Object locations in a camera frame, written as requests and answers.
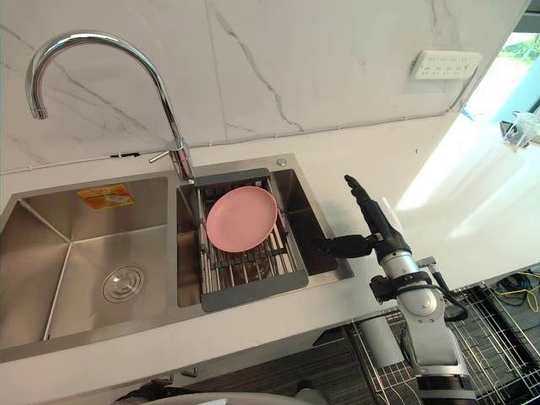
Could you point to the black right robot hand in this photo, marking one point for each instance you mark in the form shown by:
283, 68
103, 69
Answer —
379, 230

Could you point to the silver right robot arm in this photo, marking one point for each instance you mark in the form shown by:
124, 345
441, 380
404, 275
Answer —
424, 312

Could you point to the white cylindrical cup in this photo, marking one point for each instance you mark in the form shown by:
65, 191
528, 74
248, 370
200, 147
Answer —
381, 341

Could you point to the clear plastic cup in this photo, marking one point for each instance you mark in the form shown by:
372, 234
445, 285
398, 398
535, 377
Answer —
523, 128

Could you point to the stainless steel double sink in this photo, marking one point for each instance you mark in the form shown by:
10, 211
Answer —
126, 253

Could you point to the round sink drain strainer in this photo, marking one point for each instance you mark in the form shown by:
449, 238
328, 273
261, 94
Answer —
122, 283

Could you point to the orange sink sticker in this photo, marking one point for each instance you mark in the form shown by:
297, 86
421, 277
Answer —
105, 197

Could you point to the pink plastic plate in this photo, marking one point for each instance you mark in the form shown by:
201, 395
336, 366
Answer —
241, 219

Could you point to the chrome gooseneck faucet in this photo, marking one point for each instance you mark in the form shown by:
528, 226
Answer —
126, 90

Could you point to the white wall power strip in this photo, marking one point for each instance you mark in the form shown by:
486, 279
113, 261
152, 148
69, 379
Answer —
445, 65

